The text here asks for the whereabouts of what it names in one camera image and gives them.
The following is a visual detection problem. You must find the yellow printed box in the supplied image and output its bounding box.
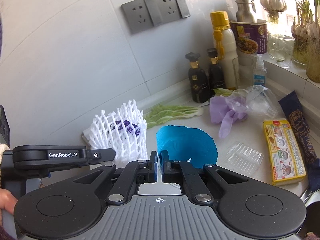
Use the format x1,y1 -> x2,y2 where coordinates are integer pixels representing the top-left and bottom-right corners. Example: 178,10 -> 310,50
262,118 -> 307,186

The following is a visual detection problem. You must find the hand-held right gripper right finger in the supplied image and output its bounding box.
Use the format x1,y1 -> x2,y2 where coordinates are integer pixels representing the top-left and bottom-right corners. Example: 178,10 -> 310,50
161,150 -> 248,203

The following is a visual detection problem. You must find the steel sink edge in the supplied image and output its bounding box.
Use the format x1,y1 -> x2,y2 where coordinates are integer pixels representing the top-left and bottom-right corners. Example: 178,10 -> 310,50
299,186 -> 320,207

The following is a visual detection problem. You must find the white bottle with yellow cap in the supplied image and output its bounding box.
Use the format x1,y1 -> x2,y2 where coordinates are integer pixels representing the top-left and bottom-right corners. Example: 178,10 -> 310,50
210,11 -> 238,90

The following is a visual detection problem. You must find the small clear spray bottle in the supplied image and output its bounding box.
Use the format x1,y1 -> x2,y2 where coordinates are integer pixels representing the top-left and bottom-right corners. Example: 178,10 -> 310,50
252,54 -> 267,87

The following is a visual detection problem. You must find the purple disposable glove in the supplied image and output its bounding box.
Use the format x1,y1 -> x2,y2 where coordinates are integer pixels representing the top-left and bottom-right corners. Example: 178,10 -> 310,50
209,90 -> 250,138

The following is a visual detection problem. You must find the purple instant noodle cup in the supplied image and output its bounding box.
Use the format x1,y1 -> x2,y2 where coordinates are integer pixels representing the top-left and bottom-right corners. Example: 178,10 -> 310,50
230,19 -> 268,55

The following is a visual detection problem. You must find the white foam fruit net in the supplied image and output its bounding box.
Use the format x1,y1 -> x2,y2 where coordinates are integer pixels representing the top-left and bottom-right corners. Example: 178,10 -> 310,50
89,99 -> 148,167

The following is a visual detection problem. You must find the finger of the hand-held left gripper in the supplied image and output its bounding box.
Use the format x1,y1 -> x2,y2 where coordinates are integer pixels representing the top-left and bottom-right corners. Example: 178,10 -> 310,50
46,146 -> 117,168

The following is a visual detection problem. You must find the dark blue snack bag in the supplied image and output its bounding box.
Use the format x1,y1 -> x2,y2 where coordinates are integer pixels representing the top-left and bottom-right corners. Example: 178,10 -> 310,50
278,91 -> 320,195

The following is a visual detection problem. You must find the clear plastic tray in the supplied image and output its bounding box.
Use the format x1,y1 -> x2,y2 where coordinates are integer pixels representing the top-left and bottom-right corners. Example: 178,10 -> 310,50
224,141 -> 264,175

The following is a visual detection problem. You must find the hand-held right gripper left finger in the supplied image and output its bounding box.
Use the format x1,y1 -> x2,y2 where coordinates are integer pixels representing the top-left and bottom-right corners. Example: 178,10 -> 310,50
72,151 -> 158,204

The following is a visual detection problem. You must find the blue curled paper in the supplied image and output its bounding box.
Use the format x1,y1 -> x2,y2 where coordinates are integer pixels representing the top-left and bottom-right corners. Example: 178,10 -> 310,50
156,125 -> 218,169

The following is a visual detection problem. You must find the clear crumpled plastic bag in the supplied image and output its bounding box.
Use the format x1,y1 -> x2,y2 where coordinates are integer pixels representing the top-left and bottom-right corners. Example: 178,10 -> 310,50
246,85 -> 282,118

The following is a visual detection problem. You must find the long green cabbage leaf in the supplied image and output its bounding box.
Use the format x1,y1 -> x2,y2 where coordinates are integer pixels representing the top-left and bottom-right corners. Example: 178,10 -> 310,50
144,105 -> 205,129

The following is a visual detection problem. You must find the clear glass jar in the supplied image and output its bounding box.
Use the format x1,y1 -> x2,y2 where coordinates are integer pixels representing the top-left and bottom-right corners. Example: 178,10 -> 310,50
269,34 -> 295,68

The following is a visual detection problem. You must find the stainless steel bottle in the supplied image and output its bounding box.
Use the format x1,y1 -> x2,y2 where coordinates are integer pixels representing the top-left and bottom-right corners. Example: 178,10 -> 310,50
234,0 -> 258,23

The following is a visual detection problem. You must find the grey wall socket panel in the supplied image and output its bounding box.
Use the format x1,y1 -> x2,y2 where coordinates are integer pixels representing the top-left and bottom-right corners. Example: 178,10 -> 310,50
121,0 -> 190,34

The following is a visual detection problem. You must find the dark sauce bottle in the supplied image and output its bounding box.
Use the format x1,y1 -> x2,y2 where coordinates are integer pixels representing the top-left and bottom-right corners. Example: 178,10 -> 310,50
185,52 -> 209,103
206,48 -> 227,90

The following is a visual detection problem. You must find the person's left hand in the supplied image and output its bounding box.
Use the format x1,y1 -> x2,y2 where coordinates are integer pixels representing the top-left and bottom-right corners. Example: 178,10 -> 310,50
0,189 -> 18,214

